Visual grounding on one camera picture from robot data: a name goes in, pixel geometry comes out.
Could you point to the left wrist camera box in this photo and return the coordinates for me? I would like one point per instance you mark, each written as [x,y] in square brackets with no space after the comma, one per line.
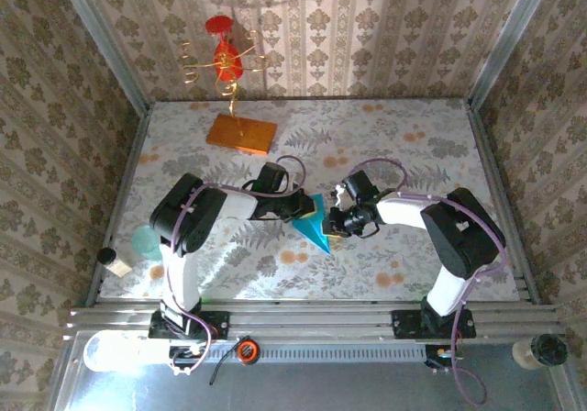
[272,177]

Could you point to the red glass vase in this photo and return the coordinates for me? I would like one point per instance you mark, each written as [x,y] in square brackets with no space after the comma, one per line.
[228,62]

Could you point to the floral table cloth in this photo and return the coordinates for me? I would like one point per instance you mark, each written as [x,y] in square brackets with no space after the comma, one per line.
[367,131]

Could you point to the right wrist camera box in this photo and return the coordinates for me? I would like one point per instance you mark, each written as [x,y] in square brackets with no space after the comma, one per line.
[360,185]

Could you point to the aluminium corner post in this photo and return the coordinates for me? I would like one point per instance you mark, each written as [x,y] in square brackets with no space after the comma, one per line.
[103,39]
[509,39]

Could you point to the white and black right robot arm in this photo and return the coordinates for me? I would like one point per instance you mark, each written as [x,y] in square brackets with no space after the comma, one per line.
[463,232]

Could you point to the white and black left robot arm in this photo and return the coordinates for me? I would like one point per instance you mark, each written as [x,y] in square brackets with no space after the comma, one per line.
[188,214]

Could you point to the aluminium side rail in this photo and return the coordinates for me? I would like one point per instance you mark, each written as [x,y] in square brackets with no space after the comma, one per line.
[490,154]
[130,165]

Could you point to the blue paper sheet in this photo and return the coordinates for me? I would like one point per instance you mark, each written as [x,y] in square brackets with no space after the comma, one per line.
[312,232]

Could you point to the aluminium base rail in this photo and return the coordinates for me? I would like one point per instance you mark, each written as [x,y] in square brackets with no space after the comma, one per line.
[321,321]

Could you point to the white cylinder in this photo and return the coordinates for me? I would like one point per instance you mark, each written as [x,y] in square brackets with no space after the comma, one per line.
[119,351]

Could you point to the small connector board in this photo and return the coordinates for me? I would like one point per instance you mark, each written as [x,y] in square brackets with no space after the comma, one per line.
[440,353]
[185,351]

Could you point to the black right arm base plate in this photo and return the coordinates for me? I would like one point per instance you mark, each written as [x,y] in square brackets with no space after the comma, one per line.
[406,326]

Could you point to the grey metal shelf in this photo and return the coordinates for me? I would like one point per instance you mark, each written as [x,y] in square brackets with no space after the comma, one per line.
[321,388]

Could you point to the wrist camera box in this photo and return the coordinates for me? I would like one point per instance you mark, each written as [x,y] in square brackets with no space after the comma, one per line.
[272,177]
[360,185]

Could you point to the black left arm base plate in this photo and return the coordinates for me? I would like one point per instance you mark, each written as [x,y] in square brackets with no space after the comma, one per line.
[220,326]

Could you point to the white spool with black cap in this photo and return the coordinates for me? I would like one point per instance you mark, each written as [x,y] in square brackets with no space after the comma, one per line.
[541,351]

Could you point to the teal glass cup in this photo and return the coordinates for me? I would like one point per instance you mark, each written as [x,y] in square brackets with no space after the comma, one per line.
[144,243]

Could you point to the small bottle with black cap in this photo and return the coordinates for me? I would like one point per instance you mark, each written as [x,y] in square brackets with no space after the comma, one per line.
[114,263]

